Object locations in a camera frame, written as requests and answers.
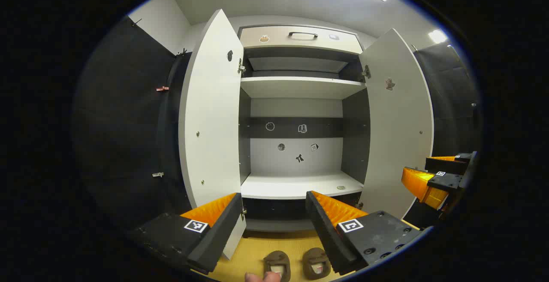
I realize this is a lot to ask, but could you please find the white shoe cabinet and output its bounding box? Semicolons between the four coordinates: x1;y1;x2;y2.
178;9;434;261

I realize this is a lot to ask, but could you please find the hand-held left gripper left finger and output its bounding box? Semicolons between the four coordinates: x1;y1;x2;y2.
129;193;244;275

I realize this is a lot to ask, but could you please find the white cabinet door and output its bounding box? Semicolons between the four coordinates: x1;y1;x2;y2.
178;9;247;260
358;28;434;220

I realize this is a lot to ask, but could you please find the white cabinet shelf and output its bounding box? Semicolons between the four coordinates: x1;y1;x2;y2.
240;171;365;200
240;77;367;100

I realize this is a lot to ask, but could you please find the black backdrop cloth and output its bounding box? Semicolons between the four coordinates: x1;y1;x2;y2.
72;16;482;231

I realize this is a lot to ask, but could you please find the brown fuzzy shoe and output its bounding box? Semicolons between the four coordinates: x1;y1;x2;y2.
263;251;291;282
302;248;332;280

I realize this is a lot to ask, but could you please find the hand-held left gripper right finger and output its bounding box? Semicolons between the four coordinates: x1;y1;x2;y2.
305;191;423;276

